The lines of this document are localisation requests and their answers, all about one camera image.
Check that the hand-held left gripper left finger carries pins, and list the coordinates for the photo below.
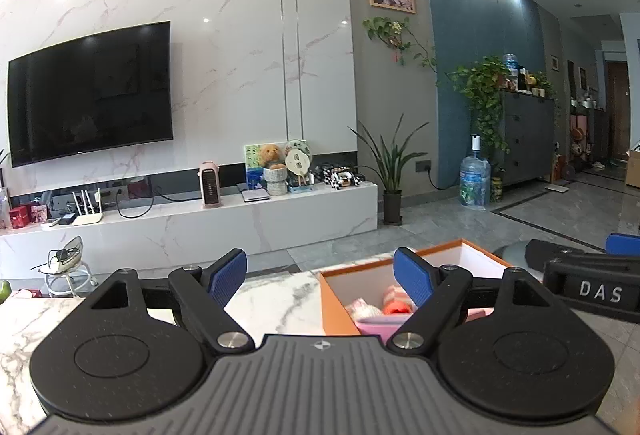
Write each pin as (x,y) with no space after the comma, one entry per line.
(229,280)

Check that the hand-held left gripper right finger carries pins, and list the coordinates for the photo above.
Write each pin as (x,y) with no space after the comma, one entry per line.
(412,277)

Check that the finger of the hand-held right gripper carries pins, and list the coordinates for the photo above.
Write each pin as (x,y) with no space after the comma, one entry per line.
(624,245)
(565,249)

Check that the pink ball plush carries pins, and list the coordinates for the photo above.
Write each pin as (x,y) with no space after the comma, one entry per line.
(397,304)

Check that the white round plush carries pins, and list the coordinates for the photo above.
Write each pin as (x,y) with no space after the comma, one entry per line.
(365,308)

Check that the pink fabric pouch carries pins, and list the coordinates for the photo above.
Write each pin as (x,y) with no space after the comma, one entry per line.
(377,329)

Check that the orange cardboard box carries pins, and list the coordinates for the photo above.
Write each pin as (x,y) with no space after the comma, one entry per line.
(332,310)

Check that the white marble television console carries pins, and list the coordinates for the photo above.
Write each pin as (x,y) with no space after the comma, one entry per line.
(200,235)

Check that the white floor scale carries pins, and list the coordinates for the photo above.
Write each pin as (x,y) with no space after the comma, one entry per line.
(557,188)

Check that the long-leaved potted plant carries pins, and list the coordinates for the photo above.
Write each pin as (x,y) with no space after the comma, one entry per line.
(392,210)

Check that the brown cardboard carton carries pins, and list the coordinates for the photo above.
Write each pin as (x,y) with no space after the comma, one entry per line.
(634,170)

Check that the silver flat device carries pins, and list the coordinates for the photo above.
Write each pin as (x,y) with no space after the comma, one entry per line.
(254,195)

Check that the green glass jar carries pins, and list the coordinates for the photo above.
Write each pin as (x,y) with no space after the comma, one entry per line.
(496,191)

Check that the pink space heater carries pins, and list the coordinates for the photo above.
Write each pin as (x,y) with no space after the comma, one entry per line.
(210,187)

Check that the green blue painted canvas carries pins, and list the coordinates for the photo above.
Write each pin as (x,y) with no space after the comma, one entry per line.
(252,175)

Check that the large water jug with pump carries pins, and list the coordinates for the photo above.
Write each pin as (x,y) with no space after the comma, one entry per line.
(474,182)

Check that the basketball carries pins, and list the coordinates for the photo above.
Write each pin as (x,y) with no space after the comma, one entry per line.
(577,136)

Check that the dark grey drawer cabinet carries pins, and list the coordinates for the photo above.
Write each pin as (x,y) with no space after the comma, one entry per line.
(532,140)

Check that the dark hallway shelf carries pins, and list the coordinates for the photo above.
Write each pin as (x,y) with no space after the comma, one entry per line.
(595,135)

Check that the small blue box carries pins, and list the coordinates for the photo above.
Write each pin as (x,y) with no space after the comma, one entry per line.
(301,188)

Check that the black white checkered toy car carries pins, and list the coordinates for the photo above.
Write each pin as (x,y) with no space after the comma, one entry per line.
(340,177)

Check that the red tissue box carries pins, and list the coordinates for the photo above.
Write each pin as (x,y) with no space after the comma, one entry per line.
(138,190)

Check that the brown door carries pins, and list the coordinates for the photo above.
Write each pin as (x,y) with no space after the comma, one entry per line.
(617,115)

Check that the brown teddy bear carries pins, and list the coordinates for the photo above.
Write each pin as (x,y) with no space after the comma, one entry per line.
(271,154)

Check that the white paper hand fan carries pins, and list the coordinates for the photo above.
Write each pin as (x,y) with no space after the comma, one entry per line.
(295,164)

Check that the green printed round fan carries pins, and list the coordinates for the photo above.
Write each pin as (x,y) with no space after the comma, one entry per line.
(306,147)

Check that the white router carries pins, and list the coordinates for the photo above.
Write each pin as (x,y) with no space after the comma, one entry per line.
(89,217)

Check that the small white swivel chair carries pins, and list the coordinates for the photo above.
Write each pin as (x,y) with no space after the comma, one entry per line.
(67,260)

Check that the black bottle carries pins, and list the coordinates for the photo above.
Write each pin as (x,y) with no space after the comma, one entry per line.
(523,79)

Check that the trailing pothos plant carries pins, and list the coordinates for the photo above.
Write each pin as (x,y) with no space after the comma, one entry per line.
(480,90)

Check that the small blue water bottle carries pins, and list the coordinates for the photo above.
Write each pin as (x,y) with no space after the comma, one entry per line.
(510,64)

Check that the red flat item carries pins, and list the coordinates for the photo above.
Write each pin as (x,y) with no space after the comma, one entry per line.
(27,294)

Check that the red hanging ornament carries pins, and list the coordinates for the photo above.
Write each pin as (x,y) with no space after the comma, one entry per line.
(398,56)

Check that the green toy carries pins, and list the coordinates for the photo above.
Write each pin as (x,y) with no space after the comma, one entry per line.
(4,291)

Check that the black curved television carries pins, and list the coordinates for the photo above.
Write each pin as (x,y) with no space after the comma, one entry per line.
(90,95)

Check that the black wall socket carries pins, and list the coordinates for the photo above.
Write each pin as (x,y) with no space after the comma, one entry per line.
(423,166)

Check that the small wall picture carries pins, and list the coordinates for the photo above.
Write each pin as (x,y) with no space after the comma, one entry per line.
(555,63)

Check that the hanging wall vine plant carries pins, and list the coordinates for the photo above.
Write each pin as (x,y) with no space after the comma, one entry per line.
(385,27)

